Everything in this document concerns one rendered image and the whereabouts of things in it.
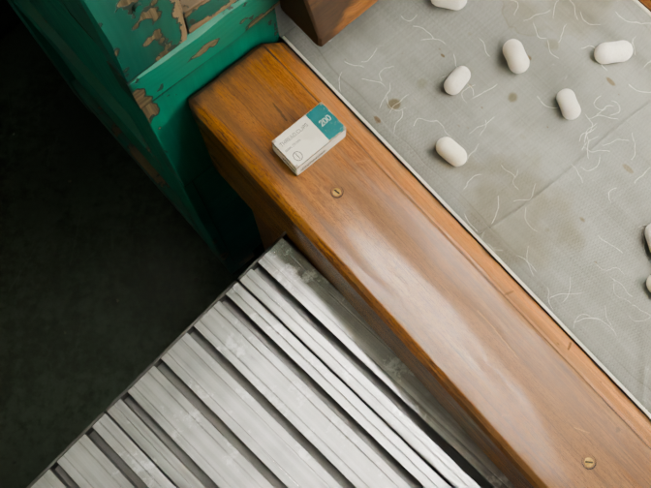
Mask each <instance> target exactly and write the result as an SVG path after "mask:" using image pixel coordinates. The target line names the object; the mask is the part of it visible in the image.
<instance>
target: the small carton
mask: <svg viewBox="0 0 651 488"><path fill-rule="evenodd" d="M345 136H346V127H345V126H344V125H343V124H342V123H341V122H340V121H339V120H338V118H337V117H336V116H335V115H334V114H333V113H332V112H331V111H330V110H329V109H328V108H327V107H326V106H325V105H324V104H323V103H322V102H320V103H319V104H317V105H316V106H315V107H313V108H312V109H311V110H310V111H308V112H307V113H306V114H305V115H303V116H302V117H301V118H300V119H298V120H297V121H296V122H295V123H293V125H292V126H291V127H289V128H288V129H287V130H286V131H284V132H283V133H282V134H281V135H280V136H278V137H277V138H276V139H274V140H273V141H272V148H273V151H274V152H275V153H276V154H277V155H278V156H279V157H280V158H281V159H282V160H283V161H284V163H285V164H286V165H287V166H288V167H289V168H290V169H291V170H292V171H293V172H294V173H295V175H300V174H301V173H302V172H303V171H304V170H306V169H307V168H308V167H310V166H311V165H312V164H313V163H314V162H316V161H317V160H318V159H319V158H320V157H322V156H323V155H324V154H325V153H326V152H327V151H328V150H329V149H330V148H332V147H333V146H334V145H335V144H337V143H338V142H339V141H340V140H341V139H343V138H344V137H345Z"/></svg>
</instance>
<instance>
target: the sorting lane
mask: <svg viewBox="0 0 651 488"><path fill-rule="evenodd" d="M511 39H516V40H519V41H520V42H521V43H522V45H523V47H524V50H525V52H526V54H527V56H528V58H529V67H528V69H527V70H526V71H525V72H524V73H521V74H516V73H513V72H512V71H511V70H510V68H509V65H508V62H507V60H506V58H505V56H504V54H503V46H504V44H505V42H506V41H508V40H511ZM618 41H627V42H629V43H630V44H631V45H632V47H633V54H632V56H631V57H630V58H629V59H628V60H627V61H624V62H615V63H609V64H601V63H599V62H598V61H597V60H596V59H595V56H594V52H595V49H596V47H597V46H598V45H600V44H602V43H610V42H618ZM282 43H284V44H286V45H287V46H288V47H289V48H290V49H291V50H292V51H293V52H294V53H295V54H296V55H297V56H298V57H299V59H300V60H301V61H302V62H303V63H304V64H305V65H306V66H307V67H308V68H309V69H310V70H311V71H312V72H313V73H314V74H315V75H316V76H317V77H318V78H319V79H320V80H321V81H322V82H323V83H324V84H325V85H326V86H327V88H328V89H329V90H330V91H331V92H332V93H333V94H334V95H335V96H336V97H337V98H338V99H339V100H340V101H341V102H342V103H343V104H344V105H345V106H346V107H347V108H348V109H349V110H350V111H351V112H352V113H353V114H354V115H355V116H356V118H357V119H358V120H359V121H360V122H361V123H362V124H363V125H364V126H365V127H366V128H367V129H368V130H369V131H370V132H371V133H372V134H373V135H374V136H375V137H376V138H377V139H378V140H379V141H380V142H381V143H382V144H383V145H384V147H385V148H386V149H387V150H388V151H389V152H390V153H391V154H392V155H393V156H394V157H395V158H396V159H397V160H398V161H399V162H400V163H401V164H402V165H403V166H404V167H405V168H406V169H407V170H408V171H409V172H410V173H411V174H412V175H413V176H414V177H415V179H416V180H417V181H418V182H419V183H420V184H421V185H422V186H423V187H424V188H425V189H426V190H427V191H428V192H429V193H430V194H431V195H432V196H433V197H434V198H435V199H436V200H437V201H439V202H440V204H441V205H442V206H443V207H444V208H445V209H446V210H447V211H448V212H449V214H450V215H451V216H452V217H453V218H454V219H455V220H456V221H457V222H458V223H459V224H460V225H461V226H462V227H463V228H465V229H466V230H467V232H468V233H469V234H470V235H471V236H472V237H473V238H474V239H475V240H476V241H477V242H478V243H479V244H480V245H481V246H482V247H483V248H484V250H485V251H486V252H487V253H488V254H489V255H490V256H492V257H493V258H494V259H495V261H496V262H497V263H498V264H499V265H500V266H501V267H502V268H503V269H504V270H505V271H506V272H507V273H508V274H509V275H510V276H511V277H512V278H513V279H514V280H515V281H516V282H517V283H518V284H519V285H520V286H521V287H522V288H523V290H524V291H525V292H526V293H527V294H528V295H529V296H530V297H531V298H532V299H533V300H534V301H535V302H536V303H537V304H538V305H539V306H540V307H541V308H542V309H543V310H544V311H545V312H546V313H547V314H548V315H549V316H550V317H551V319H552V320H553V321H554V322H555V323H556V324H557V325H558V326H559V327H560V328H561V329H562V330H563V331H564V332H565V333H566V334H567V335H568V336H569V337H570V338H571V339H572V340H573V341H574V342H575V343H576V344H577V345H578V346H579V348H580V349H581V350H582V351H583V352H584V353H585V354H586V355H587V356H588V357H589V358H590V359H591V360H592V361H593V362H594V363H595V364H596V365H597V366H598V367H599V368H600V369H601V370H602V371H603V372H604V373H605V374H606V375H607V377H608V378H609V379H610V380H611V381H612V382H613V383H614V384H615V385H616V386H617V387H618V388H619V389H620V390H621V391H622V392H623V393H624V394H625V395H626V396H627V397H628V398H629V399H630V400H631V401H632V402H633V403H634V404H635V406H636V407H637V408H638V409H639V410H640V411H641V412H642V413H643V414H644V415H645V416H646V417H647V418H648V419H649V420H650V421H651V292H650V291H649V289H648V288H647V287H646V280H647V278H648V277H649V276H650V275H651V253H650V251H649V247H648V244H647V241H646V237H645V229H646V227H647V226H648V225H650V224H651V12H650V11H649V10H648V9H646V8H645V7H644V6H643V5H642V4H641V3H640V2H639V1H637V0H467V3H466V5H465V6H464V7H463V8H462V9H460V10H451V9H447V8H441V7H437V6H435V5H433V4H432V2H431V0H378V1H377V2H376V3H375V4H373V5H372V6H371V7H370V8H369V9H367V10H366V11H365V12H364V13H363V14H361V15H360V16H359V17H357V18H356V19H355V20H353V21H352V22H351V23H349V24H348V25H347V26H346V27H345V28H344V29H342V30H341V31H340V32H339V33H338V34H337V35H336V36H334V37H333V38H332V39H331V40H329V41H328V42H327V43H326V44H325V45H323V46H317V45H316V44H315V43H314V42H313V41H312V40H311V39H310V38H309V37H308V36H307V35H306V34H305V33H304V32H303V31H302V30H301V29H300V28H299V27H298V26H296V27H295V28H294V29H292V30H291V31H290V32H289V33H287V34H286V35H285V36H283V37H282ZM459 66H464V67H466V68H468V69H469V71H470V73H471V76H470V79H469V81H468V82H467V83H466V84H465V86H464V87H463V88H462V90H461V91H460V92H459V93H457V94H455V95H450V94H448V93H447V92H446V91H445V88H444V83H445V81H446V79H447V78H448V77H449V75H450V74H451V73H452V71H453V70H454V69H455V68H457V67H459ZM562 89H571V90H573V92H574V94H575V97H576V100H577V102H578V104H579V105H580V109H581V112H580V114H579V116H578V117H577V118H576V119H573V120H569V119H566V118H565V117H564V116H563V114H562V111H561V109H560V107H559V105H558V103H557V100H556V97H557V94H558V92H559V91H561V90H562ZM442 137H450V138H452V139H453V140H454V141H455V142H456V143H457V144H459V145H460V146H461V147H462V148H463V149H464V150H465V151H466V153H467V160H466V162H465V164H464V165H462V166H459V167H455V166H453V165H451V164H450V163H449V162H447V161H446V160H445V159H444V158H443V157H442V156H440V155H439V154H438V153H437V151H436V143H437V141H438V140H439V139H440V138H442Z"/></svg>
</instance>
